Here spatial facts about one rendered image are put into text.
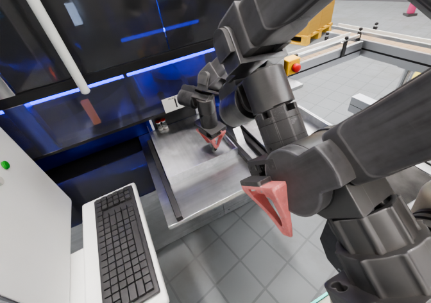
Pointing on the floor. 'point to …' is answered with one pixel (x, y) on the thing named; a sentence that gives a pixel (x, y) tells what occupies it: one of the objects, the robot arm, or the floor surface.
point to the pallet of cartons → (317, 25)
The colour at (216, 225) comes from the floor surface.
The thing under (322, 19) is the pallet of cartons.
